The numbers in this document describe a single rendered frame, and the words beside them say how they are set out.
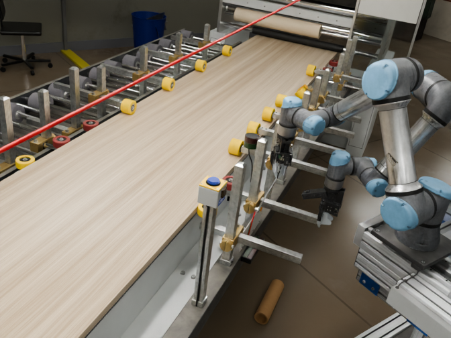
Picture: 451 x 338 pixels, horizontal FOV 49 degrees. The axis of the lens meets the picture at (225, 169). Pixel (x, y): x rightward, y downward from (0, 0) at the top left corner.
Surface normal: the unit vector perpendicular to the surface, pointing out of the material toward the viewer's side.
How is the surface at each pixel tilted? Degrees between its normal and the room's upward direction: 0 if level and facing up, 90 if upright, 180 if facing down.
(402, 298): 90
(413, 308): 90
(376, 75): 83
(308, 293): 0
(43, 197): 0
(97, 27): 90
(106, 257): 0
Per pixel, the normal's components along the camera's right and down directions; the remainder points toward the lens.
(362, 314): 0.11, -0.86
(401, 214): -0.78, 0.34
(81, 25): 0.58, 0.46
